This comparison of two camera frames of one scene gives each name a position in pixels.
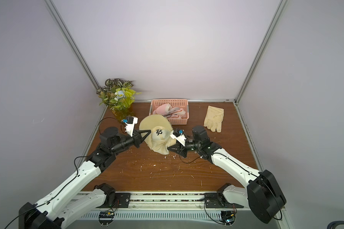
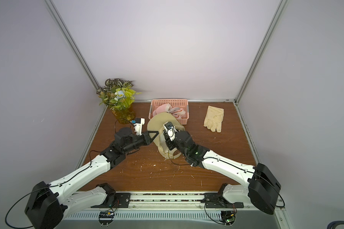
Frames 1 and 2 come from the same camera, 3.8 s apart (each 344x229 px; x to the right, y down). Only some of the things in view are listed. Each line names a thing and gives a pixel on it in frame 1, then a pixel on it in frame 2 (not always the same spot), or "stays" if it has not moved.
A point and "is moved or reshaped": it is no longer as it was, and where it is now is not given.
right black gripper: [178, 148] -> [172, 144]
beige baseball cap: [159, 139] is moved or reshaped
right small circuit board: [227, 217] stays
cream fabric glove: [213, 119] stays
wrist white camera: [130, 122] -> [138, 122]
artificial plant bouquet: [116, 94] stays
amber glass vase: [120, 114] stays
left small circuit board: [106, 217] stays
